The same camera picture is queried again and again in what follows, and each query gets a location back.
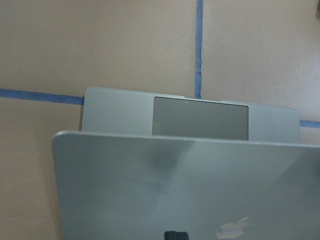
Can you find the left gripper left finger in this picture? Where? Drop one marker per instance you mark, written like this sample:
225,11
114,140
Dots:
170,235

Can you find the grey laptop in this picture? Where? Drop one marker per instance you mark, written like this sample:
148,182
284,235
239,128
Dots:
147,163

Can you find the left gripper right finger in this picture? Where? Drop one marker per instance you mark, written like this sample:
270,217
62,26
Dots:
182,235

